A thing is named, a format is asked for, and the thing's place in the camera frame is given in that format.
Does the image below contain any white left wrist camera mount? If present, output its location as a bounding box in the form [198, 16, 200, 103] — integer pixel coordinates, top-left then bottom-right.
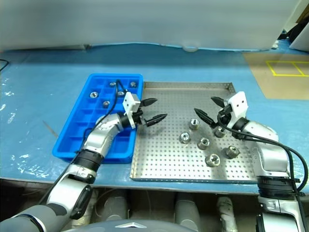
[122, 92, 141, 129]

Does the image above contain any brown cardboard sheet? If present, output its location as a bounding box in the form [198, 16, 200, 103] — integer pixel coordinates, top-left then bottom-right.
[242, 53, 309, 100]

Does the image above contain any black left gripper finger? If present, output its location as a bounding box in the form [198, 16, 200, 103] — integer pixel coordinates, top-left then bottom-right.
[144, 114, 168, 127]
[141, 98, 158, 107]

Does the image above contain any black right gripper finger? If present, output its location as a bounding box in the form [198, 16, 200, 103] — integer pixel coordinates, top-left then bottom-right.
[194, 109, 217, 128]
[211, 97, 227, 108]

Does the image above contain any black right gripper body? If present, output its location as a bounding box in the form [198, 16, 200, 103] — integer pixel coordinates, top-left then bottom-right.
[214, 105, 233, 128]

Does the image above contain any perforated metal tray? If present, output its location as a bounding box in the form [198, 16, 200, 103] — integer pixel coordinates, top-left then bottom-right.
[129, 81, 261, 184]

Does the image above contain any blue compartment tray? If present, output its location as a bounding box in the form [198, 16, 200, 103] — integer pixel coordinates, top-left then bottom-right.
[52, 73, 144, 164]

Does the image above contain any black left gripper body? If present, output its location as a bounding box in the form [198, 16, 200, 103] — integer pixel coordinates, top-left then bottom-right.
[133, 102, 148, 126]

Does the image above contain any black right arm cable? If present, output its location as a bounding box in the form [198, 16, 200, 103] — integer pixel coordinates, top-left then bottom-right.
[216, 111, 309, 201]

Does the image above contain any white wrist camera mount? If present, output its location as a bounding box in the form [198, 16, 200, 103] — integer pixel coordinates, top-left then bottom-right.
[226, 91, 249, 129]
[122, 92, 141, 129]

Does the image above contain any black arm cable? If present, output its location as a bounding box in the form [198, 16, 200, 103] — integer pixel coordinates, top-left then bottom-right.
[216, 111, 309, 201]
[38, 79, 128, 205]

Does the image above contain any white backdrop board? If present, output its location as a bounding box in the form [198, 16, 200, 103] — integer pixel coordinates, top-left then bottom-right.
[0, 0, 301, 53]

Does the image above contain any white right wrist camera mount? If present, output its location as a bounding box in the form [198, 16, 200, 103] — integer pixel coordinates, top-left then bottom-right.
[226, 91, 249, 129]

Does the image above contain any grey robot torso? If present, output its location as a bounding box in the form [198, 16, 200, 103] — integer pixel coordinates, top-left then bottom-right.
[88, 218, 219, 232]

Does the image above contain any grey rounded cylinder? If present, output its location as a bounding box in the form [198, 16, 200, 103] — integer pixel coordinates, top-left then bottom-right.
[175, 192, 202, 227]
[102, 190, 131, 221]

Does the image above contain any white wrapped cylinder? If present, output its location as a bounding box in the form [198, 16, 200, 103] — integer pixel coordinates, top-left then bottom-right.
[216, 197, 239, 232]

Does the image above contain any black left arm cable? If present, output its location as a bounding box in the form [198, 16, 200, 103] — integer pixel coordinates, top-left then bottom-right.
[38, 79, 128, 205]

